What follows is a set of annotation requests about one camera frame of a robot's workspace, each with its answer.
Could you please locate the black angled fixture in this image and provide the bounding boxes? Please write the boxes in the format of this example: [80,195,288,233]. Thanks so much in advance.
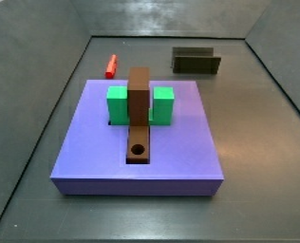
[171,47,220,75]

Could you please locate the green U-shaped block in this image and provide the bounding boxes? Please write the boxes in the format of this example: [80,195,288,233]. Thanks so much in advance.
[107,86,175,125]

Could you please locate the red peg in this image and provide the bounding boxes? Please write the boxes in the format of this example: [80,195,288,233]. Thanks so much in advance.
[105,54,116,79]

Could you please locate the purple base block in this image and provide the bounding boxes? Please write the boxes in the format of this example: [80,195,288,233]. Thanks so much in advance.
[50,80,223,196]

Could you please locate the brown T-shaped block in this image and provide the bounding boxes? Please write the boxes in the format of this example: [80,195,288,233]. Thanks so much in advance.
[125,67,149,164]

